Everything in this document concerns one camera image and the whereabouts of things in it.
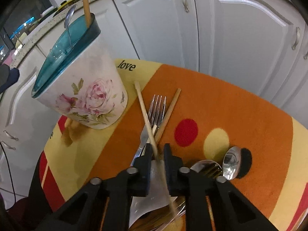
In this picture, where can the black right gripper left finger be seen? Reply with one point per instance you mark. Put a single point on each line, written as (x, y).
(104, 204)

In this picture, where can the wooden chopstick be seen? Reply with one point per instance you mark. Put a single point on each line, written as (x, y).
(87, 13)
(167, 116)
(162, 176)

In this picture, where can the white ceramic spoon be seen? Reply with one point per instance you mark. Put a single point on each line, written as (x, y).
(155, 199)

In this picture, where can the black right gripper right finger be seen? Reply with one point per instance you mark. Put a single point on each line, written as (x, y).
(211, 203)

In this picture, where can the silver spoon in holder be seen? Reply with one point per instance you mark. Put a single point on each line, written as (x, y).
(67, 20)

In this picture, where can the silver fork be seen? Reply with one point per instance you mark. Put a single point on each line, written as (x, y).
(156, 115)

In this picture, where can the wooden chopstick in holder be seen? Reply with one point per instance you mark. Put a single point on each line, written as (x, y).
(87, 13)

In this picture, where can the orange yellow patterned mat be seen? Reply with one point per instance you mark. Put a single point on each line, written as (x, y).
(209, 117)

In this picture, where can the cabinet door handle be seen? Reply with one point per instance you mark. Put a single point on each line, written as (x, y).
(297, 38)
(185, 4)

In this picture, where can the yellow lidded black pot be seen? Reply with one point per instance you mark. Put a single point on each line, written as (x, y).
(65, 5)

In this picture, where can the silver spoon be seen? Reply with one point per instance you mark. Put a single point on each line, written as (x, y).
(67, 20)
(208, 168)
(231, 163)

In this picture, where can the floral ceramic utensil holder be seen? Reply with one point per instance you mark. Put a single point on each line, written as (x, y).
(79, 79)

